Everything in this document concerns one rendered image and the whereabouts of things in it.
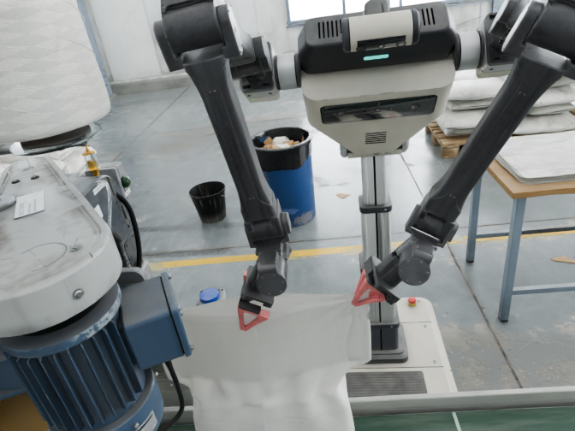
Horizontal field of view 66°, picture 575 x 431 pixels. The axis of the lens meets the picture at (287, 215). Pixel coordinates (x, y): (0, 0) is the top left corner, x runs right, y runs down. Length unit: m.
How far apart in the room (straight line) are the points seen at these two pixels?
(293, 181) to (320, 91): 2.01
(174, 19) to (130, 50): 8.80
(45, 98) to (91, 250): 0.19
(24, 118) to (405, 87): 0.85
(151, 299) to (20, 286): 0.17
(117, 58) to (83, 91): 8.97
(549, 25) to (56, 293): 0.67
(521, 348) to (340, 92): 1.65
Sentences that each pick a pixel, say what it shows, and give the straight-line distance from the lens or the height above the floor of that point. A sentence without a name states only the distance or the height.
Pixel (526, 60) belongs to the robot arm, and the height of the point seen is 1.52.
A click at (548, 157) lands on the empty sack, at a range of 2.36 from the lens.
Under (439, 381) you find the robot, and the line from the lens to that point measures 1.86.
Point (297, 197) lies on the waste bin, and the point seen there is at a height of 0.25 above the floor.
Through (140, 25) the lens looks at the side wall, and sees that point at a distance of 9.32.
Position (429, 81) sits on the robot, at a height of 1.39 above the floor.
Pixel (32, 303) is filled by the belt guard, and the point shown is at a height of 1.40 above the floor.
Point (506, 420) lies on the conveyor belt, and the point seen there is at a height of 0.38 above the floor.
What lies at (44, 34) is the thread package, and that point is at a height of 1.64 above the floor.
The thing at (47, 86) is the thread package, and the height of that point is 1.59.
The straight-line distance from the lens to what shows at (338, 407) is 1.12.
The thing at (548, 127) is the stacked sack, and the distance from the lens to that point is 4.52.
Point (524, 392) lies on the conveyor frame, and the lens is 1.67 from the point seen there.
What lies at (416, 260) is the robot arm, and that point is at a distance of 0.82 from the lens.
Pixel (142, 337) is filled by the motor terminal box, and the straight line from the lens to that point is 0.63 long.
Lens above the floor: 1.67
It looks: 28 degrees down
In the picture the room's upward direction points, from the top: 8 degrees counter-clockwise
